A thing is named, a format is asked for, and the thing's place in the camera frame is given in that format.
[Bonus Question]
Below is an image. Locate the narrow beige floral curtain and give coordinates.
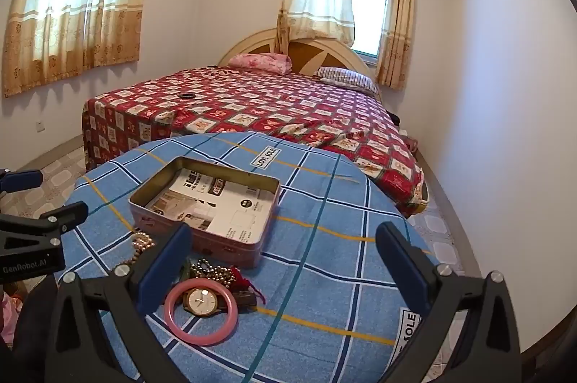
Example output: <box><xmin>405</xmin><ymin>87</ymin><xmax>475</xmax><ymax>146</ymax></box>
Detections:
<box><xmin>375</xmin><ymin>0</ymin><xmax>415</xmax><ymax>91</ymax></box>

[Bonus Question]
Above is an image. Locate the gold wristwatch brown strap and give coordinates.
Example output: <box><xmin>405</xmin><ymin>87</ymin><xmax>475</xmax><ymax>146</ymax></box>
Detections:
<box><xmin>181</xmin><ymin>286</ymin><xmax>257</xmax><ymax>318</ymax></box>

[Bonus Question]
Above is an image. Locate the pink cloth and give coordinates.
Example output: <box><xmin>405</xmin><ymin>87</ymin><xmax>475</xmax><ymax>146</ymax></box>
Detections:
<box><xmin>0</xmin><ymin>292</ymin><xmax>23</xmax><ymax>343</ymax></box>

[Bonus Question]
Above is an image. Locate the printed paper sheet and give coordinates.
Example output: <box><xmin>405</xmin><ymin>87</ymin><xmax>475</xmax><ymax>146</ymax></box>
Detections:
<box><xmin>149</xmin><ymin>168</ymin><xmax>276</xmax><ymax>246</ymax></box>

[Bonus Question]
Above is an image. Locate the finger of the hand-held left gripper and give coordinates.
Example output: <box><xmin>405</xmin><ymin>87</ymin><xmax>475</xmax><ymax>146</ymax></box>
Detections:
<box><xmin>0</xmin><ymin>201</ymin><xmax>89</xmax><ymax>236</ymax></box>
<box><xmin>0</xmin><ymin>168</ymin><xmax>44</xmax><ymax>194</ymax></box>

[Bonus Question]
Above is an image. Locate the blue plaid tablecloth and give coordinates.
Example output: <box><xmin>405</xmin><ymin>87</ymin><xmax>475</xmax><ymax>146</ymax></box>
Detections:
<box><xmin>58</xmin><ymin>132</ymin><xmax>445</xmax><ymax>383</ymax></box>

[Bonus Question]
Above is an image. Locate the pink bangle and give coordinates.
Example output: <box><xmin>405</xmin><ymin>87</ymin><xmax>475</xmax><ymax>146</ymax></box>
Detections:
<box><xmin>163</xmin><ymin>278</ymin><xmax>238</xmax><ymax>347</ymax></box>

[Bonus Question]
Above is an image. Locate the window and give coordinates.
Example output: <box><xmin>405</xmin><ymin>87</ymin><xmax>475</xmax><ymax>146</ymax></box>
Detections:
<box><xmin>351</xmin><ymin>0</ymin><xmax>392</xmax><ymax>66</ymax></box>

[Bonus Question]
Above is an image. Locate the wide beige floral curtain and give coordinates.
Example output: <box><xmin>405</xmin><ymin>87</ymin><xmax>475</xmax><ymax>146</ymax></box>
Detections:
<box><xmin>2</xmin><ymin>0</ymin><xmax>160</xmax><ymax>98</ymax></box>

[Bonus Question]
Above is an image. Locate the red tassel cord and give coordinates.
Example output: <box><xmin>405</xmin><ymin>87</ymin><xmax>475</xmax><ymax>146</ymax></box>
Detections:
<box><xmin>230</xmin><ymin>266</ymin><xmax>267</xmax><ymax>305</ymax></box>

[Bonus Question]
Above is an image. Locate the pink metal tin box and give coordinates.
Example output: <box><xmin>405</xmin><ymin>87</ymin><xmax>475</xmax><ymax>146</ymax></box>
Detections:
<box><xmin>129</xmin><ymin>156</ymin><xmax>281</xmax><ymax>269</ymax></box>

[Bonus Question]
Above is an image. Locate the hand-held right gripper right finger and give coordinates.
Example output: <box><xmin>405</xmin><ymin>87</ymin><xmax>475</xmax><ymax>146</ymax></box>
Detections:
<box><xmin>375</xmin><ymin>221</ymin><xmax>524</xmax><ymax>383</ymax></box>

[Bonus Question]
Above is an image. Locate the wooden bed headboard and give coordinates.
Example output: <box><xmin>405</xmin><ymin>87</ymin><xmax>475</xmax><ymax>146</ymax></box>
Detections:
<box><xmin>217</xmin><ymin>28</ymin><xmax>384</xmax><ymax>100</ymax></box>

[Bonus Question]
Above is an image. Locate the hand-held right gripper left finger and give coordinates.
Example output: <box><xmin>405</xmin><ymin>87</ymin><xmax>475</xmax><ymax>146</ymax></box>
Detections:
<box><xmin>43</xmin><ymin>222</ymin><xmax>194</xmax><ymax>383</ymax></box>

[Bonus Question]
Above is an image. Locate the striped pillow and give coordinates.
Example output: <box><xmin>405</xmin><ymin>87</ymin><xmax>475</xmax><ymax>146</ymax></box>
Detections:
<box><xmin>314</xmin><ymin>66</ymin><xmax>379</xmax><ymax>95</ymax></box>

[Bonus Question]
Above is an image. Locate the pink floral pillow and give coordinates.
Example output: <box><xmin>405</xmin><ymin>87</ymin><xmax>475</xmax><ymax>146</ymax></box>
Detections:
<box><xmin>226</xmin><ymin>52</ymin><xmax>293</xmax><ymax>74</ymax></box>

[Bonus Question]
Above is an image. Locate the metal bead necklace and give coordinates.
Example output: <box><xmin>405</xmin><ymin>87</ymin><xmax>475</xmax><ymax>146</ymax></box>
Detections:
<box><xmin>182</xmin><ymin>257</ymin><xmax>242</xmax><ymax>289</ymax></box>

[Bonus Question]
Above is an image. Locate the pearl necklace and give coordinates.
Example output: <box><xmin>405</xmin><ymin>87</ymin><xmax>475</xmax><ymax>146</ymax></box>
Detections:
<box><xmin>115</xmin><ymin>232</ymin><xmax>156</xmax><ymax>271</ymax></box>

